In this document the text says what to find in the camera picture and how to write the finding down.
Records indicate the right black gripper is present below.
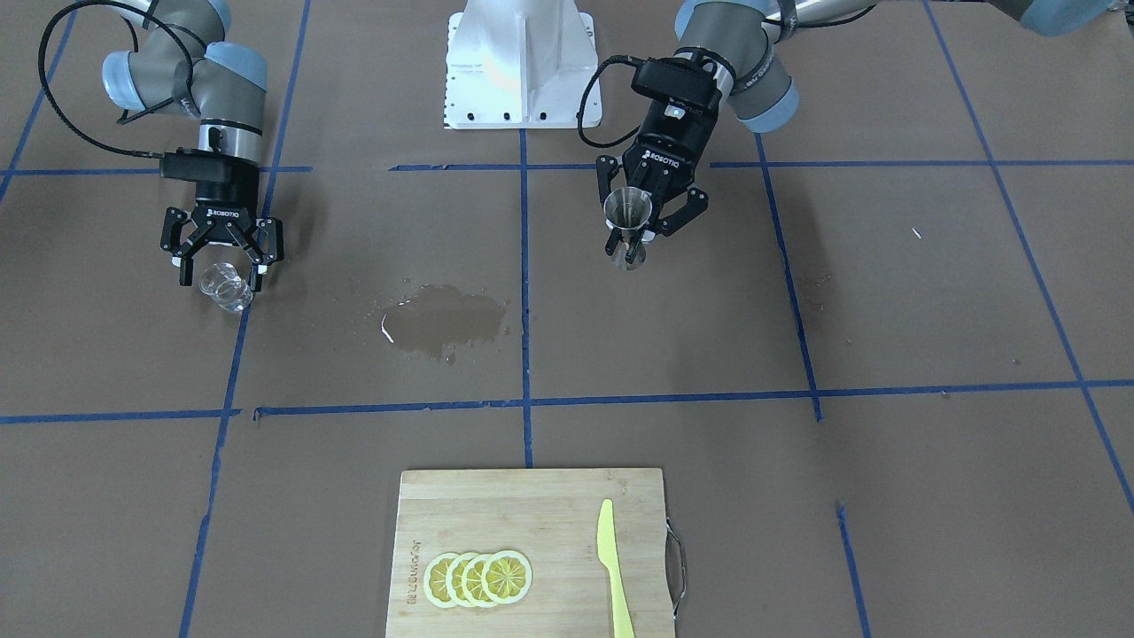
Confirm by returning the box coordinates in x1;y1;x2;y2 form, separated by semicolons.
159;173;286;292

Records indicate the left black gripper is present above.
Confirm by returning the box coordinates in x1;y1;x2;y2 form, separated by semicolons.
595;99;720;260

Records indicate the clear glass cup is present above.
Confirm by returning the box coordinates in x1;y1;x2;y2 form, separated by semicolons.
198;262;254;314

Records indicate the steel double jigger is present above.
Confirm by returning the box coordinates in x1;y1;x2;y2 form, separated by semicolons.
602;186;653;271

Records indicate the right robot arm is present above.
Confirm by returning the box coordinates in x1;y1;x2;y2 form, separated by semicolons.
102;1;284;292

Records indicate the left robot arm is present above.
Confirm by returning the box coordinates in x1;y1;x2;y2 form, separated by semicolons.
587;1;1131;267

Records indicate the spilled liquid puddle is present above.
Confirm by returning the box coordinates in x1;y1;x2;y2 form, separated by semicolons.
379;284;506;360

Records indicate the bamboo cutting board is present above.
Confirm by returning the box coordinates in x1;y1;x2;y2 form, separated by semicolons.
386;468;676;637

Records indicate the yellow plastic knife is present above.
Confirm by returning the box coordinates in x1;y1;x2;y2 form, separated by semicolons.
596;497;635;637

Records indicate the lemon slice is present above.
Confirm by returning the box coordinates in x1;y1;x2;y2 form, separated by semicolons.
424;552;458;609
481;548;533;604
443;552;477;607
459;554;497;607

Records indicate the lemon slice front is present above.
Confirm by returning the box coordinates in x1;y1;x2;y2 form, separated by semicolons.
481;548;533;604

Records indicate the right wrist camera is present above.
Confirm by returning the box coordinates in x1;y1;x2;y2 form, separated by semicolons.
159;148;235;184

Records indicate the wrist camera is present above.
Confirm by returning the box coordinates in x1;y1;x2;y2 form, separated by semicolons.
631;58;721;113
159;148;235;184

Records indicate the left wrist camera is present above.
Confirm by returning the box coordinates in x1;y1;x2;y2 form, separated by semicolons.
631;58;721;113

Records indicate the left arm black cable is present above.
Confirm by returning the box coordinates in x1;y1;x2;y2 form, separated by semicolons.
576;56;648;150

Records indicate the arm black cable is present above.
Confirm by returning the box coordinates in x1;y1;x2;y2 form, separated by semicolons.
37;0;206;160
576;56;648;150

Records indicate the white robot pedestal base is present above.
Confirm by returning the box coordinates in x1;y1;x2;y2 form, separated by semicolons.
443;1;602;130

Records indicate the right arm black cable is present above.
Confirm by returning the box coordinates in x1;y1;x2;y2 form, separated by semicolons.
37;0;206;160

